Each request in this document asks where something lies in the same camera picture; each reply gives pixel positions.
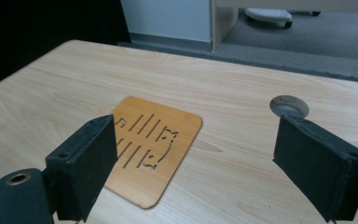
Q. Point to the black curtain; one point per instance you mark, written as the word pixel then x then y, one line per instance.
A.
pixel 43 21

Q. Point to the office chair base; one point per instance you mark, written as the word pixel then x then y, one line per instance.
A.
pixel 268 15

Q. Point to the wooden coaster with cut-outs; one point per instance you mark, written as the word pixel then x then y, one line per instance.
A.
pixel 167 174

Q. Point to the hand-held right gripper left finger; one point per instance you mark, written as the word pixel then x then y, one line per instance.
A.
pixel 80 168

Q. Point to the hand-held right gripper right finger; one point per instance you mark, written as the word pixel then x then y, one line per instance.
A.
pixel 320 165

